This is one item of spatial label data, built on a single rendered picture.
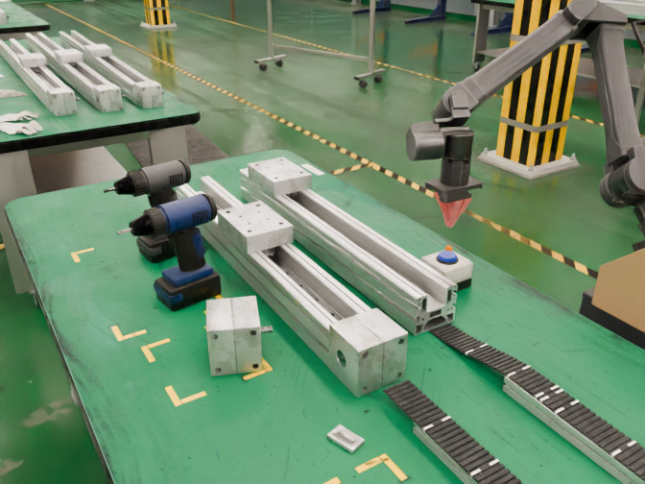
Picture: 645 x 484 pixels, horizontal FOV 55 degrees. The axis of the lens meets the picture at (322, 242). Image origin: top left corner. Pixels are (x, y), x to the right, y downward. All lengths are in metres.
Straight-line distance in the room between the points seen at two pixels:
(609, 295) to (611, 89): 0.43
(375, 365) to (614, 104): 0.75
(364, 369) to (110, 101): 2.04
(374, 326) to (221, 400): 0.28
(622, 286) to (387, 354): 0.52
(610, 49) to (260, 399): 1.02
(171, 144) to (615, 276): 2.00
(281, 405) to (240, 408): 0.07
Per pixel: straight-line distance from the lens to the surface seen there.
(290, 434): 1.00
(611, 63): 1.49
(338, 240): 1.36
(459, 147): 1.24
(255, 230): 1.32
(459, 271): 1.34
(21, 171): 2.72
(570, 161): 4.61
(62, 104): 2.85
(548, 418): 1.07
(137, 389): 1.13
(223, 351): 1.09
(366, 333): 1.05
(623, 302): 1.36
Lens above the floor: 1.48
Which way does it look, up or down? 27 degrees down
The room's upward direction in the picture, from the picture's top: straight up
